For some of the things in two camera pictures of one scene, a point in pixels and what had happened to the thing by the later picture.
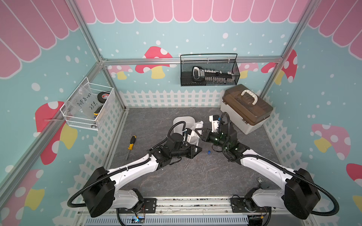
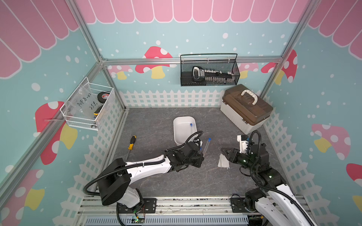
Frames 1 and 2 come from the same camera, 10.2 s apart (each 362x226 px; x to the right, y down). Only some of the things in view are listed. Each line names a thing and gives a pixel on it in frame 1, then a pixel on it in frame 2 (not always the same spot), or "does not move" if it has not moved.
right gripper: [206, 135] to [233, 155]
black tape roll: [102, 96] does not move
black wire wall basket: [209, 69] does not move
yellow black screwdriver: [130, 146] does not move
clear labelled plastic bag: [83, 104] does not move
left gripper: [192, 153] to [199, 157]
